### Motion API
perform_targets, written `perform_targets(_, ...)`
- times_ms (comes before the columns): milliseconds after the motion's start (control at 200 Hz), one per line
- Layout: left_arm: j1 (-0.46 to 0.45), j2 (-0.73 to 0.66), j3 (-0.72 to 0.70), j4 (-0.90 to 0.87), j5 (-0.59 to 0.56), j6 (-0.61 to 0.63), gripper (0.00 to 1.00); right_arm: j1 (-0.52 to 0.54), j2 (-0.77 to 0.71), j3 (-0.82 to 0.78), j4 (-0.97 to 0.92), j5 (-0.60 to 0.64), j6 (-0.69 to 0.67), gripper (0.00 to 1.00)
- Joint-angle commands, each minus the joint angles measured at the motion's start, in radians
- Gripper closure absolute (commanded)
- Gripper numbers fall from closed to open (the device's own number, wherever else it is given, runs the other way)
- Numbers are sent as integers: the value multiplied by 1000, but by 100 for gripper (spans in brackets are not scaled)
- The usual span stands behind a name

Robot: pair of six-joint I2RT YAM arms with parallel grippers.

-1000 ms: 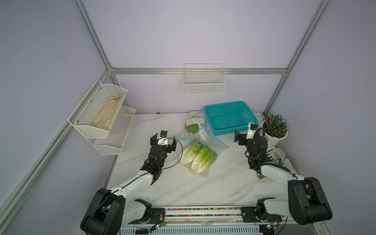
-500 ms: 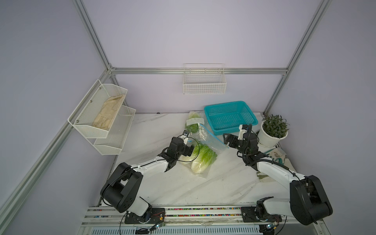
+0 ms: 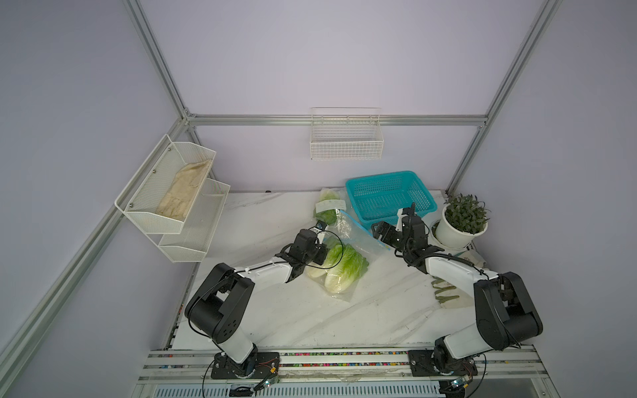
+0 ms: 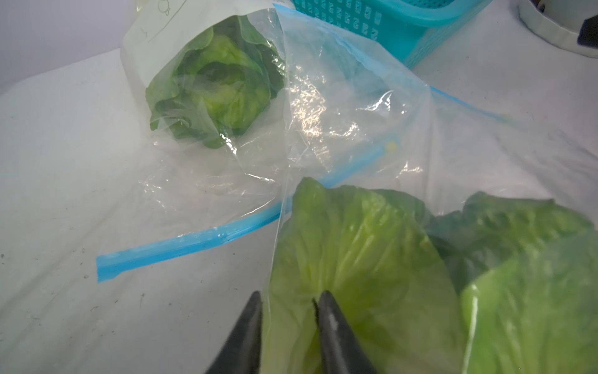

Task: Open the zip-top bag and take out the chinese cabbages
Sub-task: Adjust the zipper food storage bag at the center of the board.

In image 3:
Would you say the white two-tier mesh shelf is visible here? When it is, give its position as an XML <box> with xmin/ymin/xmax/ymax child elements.
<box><xmin>114</xmin><ymin>136</ymin><xmax>230</xmax><ymax>263</ymax></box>

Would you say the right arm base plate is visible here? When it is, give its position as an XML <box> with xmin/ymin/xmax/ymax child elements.
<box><xmin>407</xmin><ymin>349</ymin><xmax>478</xmax><ymax>377</ymax></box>

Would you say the white wire wall basket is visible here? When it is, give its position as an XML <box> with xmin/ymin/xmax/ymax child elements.
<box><xmin>310</xmin><ymin>107</ymin><xmax>384</xmax><ymax>161</ymax></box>

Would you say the potted green plant white pot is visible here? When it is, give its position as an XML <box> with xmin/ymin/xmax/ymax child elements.
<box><xmin>434</xmin><ymin>194</ymin><xmax>489</xmax><ymax>250</ymax></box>

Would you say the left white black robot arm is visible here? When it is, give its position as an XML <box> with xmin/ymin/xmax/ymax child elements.
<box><xmin>184</xmin><ymin>223</ymin><xmax>328</xmax><ymax>373</ymax></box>

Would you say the beige cloth in shelf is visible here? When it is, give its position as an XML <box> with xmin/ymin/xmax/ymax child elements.
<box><xmin>156</xmin><ymin>160</ymin><xmax>212</xmax><ymax>222</ymax></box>

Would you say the teal plastic basket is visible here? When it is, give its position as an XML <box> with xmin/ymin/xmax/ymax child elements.
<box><xmin>345</xmin><ymin>171</ymin><xmax>437</xmax><ymax>229</ymax></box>

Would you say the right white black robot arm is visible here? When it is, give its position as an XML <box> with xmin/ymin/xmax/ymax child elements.
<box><xmin>372</xmin><ymin>207</ymin><xmax>543</xmax><ymax>376</ymax></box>

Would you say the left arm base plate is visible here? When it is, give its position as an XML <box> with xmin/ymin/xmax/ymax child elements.
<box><xmin>209</xmin><ymin>352</ymin><xmax>280</xmax><ymax>380</ymax></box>

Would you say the aluminium frame profile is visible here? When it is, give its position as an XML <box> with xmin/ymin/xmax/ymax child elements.
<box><xmin>1</xmin><ymin>1</ymin><xmax>561</xmax><ymax>396</ymax></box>

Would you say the clear zip-top bag blue seal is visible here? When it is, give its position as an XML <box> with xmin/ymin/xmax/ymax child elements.
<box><xmin>305</xmin><ymin>210</ymin><xmax>389</xmax><ymax>302</ymax></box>

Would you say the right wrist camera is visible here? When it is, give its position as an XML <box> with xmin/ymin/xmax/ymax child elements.
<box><xmin>396</xmin><ymin>208</ymin><xmax>404</xmax><ymax>232</ymax></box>

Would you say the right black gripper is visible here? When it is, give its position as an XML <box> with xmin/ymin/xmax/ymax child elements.
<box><xmin>372</xmin><ymin>221</ymin><xmax>411</xmax><ymax>255</ymax></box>

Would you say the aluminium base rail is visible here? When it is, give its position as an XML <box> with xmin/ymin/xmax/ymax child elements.
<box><xmin>132</xmin><ymin>345</ymin><xmax>560</xmax><ymax>397</ymax></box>

